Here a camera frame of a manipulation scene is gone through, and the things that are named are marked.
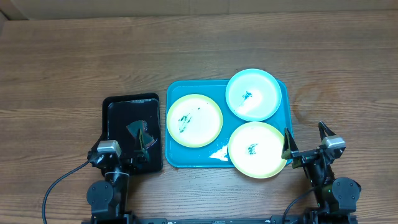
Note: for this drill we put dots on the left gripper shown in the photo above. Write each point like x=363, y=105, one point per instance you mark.
x=142, y=155

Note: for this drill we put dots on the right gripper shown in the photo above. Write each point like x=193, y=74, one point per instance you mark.
x=291, y=149

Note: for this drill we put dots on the pink and green sponge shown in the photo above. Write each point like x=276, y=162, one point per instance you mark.
x=138, y=129

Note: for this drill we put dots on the yellow-green plate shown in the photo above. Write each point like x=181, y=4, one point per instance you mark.
x=194, y=120
x=255, y=149

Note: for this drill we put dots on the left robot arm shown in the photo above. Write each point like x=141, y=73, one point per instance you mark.
x=108, y=197

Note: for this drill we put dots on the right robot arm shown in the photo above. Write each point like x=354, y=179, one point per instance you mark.
x=336, y=197

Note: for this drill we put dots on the black plastic tray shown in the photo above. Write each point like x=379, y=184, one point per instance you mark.
x=120, y=111

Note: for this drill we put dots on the teal plastic tray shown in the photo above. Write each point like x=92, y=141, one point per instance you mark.
x=215, y=154

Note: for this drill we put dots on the light blue plate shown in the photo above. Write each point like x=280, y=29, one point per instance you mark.
x=253, y=95

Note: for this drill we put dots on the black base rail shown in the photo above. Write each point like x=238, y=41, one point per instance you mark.
x=275, y=219

